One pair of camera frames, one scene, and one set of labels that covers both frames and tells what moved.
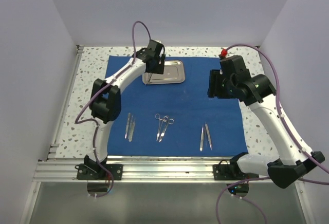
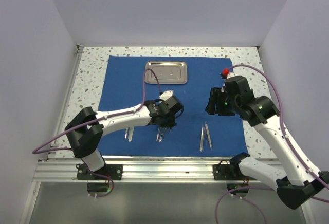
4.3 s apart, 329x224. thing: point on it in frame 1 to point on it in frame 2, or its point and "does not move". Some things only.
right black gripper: [216, 75] to [216, 95]
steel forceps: [131, 128] does not move
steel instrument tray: [174, 73] does not move
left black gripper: [159, 69] to [170, 124]
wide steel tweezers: [202, 138] does not move
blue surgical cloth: [175, 118] does not move
